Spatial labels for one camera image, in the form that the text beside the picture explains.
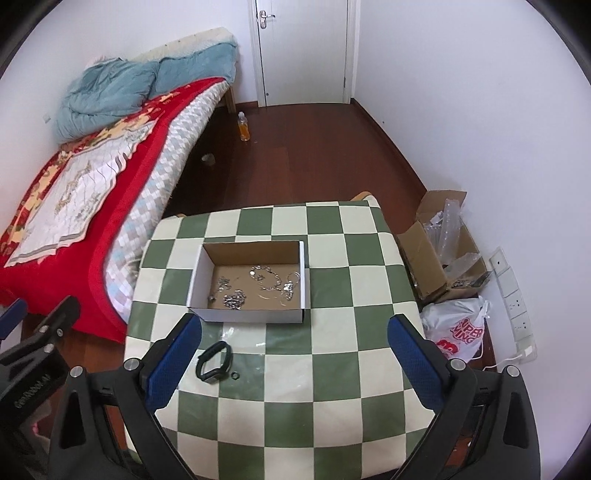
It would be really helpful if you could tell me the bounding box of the black wristband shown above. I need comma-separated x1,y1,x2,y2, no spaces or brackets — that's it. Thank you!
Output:
195,341,233,384

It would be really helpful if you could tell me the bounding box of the silver chain bracelet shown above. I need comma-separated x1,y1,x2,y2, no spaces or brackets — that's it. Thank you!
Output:
221,289,247,311
248,263,284,292

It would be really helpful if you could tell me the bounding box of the thin silver necklace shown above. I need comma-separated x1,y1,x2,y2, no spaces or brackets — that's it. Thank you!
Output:
279,270,302,303

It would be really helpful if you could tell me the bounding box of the open cardboard jewelry box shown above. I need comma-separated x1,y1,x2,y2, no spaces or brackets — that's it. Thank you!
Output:
186,240,308,325

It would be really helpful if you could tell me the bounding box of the white red plastic bag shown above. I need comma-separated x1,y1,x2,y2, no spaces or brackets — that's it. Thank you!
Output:
420,297,490,363

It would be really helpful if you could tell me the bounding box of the red patterned bedspread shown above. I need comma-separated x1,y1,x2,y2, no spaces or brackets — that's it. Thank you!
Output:
1,77,229,343

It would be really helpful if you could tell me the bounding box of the white power strip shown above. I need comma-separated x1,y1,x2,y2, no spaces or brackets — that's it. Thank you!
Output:
489,247,537,364

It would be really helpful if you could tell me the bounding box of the brown cardboard box on floor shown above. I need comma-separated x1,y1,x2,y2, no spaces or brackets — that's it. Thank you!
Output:
396,190,490,304

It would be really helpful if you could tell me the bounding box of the green white checkered tablecloth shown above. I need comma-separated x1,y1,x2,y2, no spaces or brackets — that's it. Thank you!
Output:
125,196,433,479

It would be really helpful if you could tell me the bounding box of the clear bubble wrap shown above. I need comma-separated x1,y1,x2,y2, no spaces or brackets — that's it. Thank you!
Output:
424,199,481,282

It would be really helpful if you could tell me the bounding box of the small cup under bed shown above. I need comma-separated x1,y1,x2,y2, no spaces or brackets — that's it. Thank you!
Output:
201,154,215,166

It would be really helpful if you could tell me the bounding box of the teal blue duvet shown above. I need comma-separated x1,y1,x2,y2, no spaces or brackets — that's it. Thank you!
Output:
53,42,238,144

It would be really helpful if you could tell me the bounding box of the orange drink bottle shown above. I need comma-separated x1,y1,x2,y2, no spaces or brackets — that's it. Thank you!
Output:
238,112,250,142

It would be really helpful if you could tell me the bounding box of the white door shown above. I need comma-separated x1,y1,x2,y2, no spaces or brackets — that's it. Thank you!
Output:
252,1,352,107

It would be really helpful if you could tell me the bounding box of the white charger cable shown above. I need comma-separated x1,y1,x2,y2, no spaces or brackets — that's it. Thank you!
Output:
482,352,523,372

